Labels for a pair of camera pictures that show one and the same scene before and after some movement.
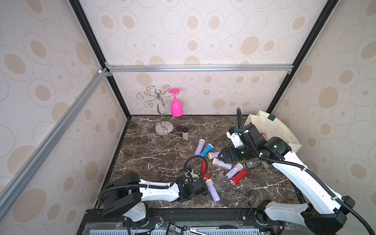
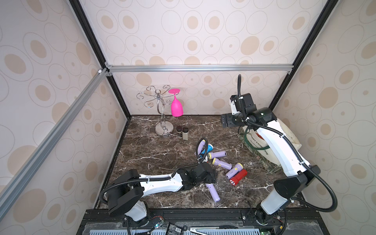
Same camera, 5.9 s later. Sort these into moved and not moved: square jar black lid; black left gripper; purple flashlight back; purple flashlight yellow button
Moved: black left gripper
Not moved: square jar black lid; purple flashlight back; purple flashlight yellow button
